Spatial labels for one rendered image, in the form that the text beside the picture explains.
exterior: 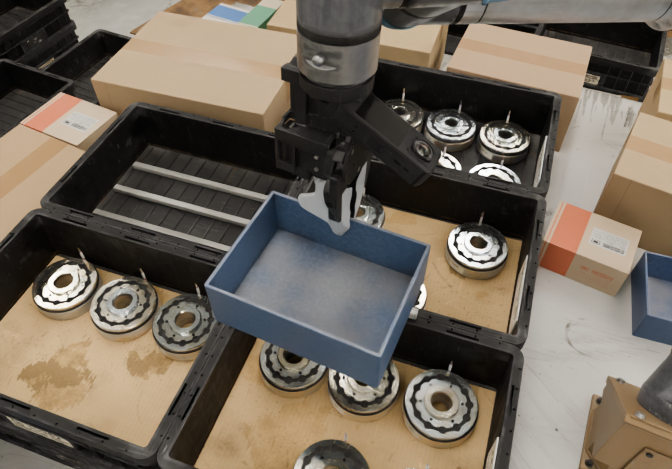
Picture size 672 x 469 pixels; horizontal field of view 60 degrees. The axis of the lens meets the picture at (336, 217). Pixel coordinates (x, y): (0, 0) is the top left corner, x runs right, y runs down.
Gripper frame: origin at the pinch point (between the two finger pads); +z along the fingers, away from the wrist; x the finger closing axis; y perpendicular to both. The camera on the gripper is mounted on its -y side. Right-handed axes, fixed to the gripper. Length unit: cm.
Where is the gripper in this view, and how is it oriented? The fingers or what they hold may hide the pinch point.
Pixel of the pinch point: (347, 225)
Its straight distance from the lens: 67.6
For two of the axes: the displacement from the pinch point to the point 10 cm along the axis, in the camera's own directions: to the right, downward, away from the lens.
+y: -9.0, -3.3, 2.9
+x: -4.4, 6.2, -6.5
